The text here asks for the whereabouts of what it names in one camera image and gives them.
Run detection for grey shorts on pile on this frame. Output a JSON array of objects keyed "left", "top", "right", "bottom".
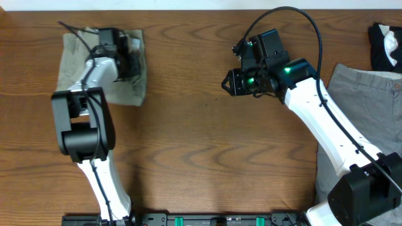
[{"left": 315, "top": 64, "right": 401, "bottom": 226}]

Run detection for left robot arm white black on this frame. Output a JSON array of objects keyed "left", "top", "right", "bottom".
[{"left": 51, "top": 27, "right": 147, "bottom": 225}]

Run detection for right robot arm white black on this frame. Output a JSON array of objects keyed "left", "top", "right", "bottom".
[{"left": 222, "top": 30, "right": 401, "bottom": 225}]

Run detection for black and white garment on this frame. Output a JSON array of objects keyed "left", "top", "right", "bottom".
[{"left": 368, "top": 23, "right": 401, "bottom": 73}]

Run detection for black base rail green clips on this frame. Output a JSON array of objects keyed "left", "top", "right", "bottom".
[{"left": 61, "top": 212, "right": 310, "bottom": 226}]

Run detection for light green khaki shorts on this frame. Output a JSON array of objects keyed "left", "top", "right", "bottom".
[{"left": 56, "top": 30, "right": 147, "bottom": 106}]

